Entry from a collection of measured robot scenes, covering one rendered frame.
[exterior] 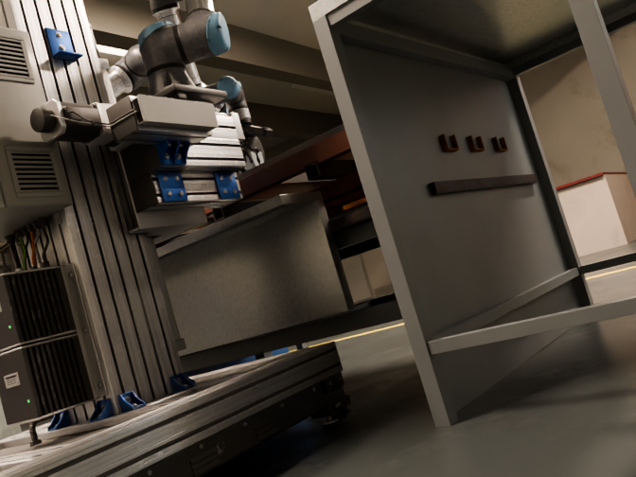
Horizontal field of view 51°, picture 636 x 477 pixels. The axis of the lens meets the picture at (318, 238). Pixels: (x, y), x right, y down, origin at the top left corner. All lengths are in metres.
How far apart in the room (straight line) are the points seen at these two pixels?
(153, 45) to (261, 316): 0.92
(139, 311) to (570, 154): 8.57
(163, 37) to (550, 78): 8.42
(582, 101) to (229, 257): 8.11
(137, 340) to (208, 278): 0.60
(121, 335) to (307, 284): 0.61
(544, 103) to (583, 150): 0.86
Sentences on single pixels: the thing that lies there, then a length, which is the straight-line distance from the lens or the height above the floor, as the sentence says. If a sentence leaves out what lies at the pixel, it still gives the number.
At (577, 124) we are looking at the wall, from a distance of 9.96.
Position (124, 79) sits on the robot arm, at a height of 1.36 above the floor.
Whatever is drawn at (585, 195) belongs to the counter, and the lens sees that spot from 7.40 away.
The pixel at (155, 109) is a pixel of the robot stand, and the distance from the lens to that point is 1.69.
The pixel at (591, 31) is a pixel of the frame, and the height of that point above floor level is 0.70.
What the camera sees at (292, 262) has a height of 0.49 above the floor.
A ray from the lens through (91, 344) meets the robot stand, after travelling 1.78.
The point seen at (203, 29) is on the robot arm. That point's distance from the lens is 2.03.
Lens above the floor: 0.36
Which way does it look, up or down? 5 degrees up
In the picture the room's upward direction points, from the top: 16 degrees counter-clockwise
